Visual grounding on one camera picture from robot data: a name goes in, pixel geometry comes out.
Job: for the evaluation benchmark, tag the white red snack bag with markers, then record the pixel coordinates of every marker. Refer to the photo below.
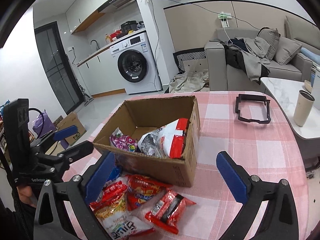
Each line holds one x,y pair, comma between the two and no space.
171,138

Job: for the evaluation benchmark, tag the white kitchen cabinet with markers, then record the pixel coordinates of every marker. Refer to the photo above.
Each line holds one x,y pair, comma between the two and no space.
82,13
101,74

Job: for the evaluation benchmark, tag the white marble coffee table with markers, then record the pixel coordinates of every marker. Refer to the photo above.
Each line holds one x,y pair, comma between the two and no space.
285,92

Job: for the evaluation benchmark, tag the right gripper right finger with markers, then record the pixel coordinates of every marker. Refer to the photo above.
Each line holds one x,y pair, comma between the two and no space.
280,219

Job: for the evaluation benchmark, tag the grey pillow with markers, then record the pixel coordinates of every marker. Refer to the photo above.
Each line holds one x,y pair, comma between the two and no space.
286,51
272,37

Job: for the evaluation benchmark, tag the crumpled beige cloth on floor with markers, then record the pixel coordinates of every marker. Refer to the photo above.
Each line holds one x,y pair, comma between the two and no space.
189,82

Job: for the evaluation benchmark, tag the large white noodle snack bag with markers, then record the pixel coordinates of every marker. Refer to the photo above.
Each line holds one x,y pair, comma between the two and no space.
118,222

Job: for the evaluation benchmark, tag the red triangular chip bag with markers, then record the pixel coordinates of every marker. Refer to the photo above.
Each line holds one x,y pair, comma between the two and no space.
141,189

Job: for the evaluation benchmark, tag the red box on counter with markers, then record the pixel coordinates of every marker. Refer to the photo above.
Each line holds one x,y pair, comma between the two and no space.
115,35

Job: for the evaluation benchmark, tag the white red balloon glue pack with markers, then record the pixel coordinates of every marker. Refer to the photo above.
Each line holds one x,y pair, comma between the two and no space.
109,195

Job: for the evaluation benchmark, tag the grey jacket on sofa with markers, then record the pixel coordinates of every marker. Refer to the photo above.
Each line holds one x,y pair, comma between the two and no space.
256,62

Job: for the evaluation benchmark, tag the blue Oreo cookie pack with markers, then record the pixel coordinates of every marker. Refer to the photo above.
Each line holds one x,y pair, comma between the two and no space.
115,173

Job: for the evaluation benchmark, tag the dark glass door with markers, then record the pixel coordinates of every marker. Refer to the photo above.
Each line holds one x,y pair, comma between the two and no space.
57,67

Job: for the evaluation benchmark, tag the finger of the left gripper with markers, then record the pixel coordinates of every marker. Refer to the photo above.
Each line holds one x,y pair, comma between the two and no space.
75,153
64,133

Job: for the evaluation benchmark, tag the beige tumbler cup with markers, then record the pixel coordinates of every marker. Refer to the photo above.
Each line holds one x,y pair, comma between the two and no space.
303,107

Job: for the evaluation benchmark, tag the SF cardboard box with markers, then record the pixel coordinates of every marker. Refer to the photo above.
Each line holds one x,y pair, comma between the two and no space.
140,116

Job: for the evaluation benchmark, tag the white washing machine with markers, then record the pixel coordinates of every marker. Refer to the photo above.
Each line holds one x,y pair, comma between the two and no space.
136,64

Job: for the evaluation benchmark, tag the range hood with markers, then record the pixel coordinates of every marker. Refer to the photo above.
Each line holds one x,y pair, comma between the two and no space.
112,6

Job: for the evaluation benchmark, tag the light blue pillow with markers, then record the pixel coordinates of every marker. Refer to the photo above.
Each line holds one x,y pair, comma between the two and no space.
312,56

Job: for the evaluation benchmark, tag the yellow bottle on counter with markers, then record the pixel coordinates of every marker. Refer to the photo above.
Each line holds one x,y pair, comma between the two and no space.
107,39

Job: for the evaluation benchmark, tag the person's left hand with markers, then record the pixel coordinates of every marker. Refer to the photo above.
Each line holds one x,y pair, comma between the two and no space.
26,195

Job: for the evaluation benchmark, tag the grey sofa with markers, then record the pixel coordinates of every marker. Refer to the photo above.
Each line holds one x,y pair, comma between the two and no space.
225,77

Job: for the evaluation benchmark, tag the black plastic frame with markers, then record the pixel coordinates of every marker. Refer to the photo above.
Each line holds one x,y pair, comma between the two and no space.
253,108

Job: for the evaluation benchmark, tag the kitchen faucet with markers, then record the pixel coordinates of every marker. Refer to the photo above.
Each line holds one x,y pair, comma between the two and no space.
97,47

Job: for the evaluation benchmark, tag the white upper kitchen cabinet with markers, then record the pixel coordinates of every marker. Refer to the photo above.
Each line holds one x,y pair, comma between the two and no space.
82,13

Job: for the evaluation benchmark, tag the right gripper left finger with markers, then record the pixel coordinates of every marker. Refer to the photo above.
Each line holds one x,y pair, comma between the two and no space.
51,218

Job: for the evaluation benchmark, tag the white lower kitchen cabinet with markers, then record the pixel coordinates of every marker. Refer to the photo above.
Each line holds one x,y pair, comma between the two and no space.
101,74

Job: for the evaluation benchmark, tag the black patterned chair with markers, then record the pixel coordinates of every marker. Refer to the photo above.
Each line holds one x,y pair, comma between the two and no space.
191,60

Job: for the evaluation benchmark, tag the black pressure cooker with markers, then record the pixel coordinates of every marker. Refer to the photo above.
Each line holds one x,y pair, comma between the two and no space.
129,26

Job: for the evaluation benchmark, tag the purple white snack bag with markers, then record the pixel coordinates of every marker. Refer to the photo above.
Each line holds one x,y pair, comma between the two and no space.
123,142

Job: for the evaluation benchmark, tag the purple plastic bag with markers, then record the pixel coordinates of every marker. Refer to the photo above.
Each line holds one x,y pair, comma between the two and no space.
43,124

